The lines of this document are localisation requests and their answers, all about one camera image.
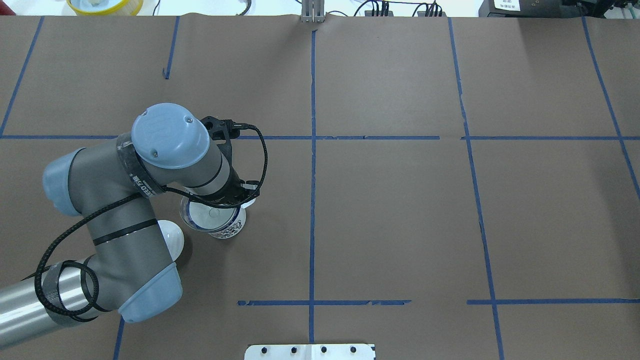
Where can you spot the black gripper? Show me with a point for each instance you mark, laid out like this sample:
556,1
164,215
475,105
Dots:
233,192

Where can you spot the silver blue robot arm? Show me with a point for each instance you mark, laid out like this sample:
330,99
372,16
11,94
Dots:
116,257

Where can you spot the white enamel mug blue rim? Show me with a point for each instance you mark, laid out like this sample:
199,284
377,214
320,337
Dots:
220,220

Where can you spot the white ceramic lid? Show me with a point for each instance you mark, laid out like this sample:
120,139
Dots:
173,236

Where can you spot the yellow tape roll with plate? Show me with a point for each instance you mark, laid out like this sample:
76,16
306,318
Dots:
105,7

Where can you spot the black computer box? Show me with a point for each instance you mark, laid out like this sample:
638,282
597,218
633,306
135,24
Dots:
550,9

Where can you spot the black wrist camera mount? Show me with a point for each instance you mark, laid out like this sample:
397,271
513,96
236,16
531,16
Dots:
223,130

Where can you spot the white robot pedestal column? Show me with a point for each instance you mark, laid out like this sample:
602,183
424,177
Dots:
326,351

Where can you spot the aluminium frame post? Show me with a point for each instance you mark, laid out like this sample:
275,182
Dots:
312,11

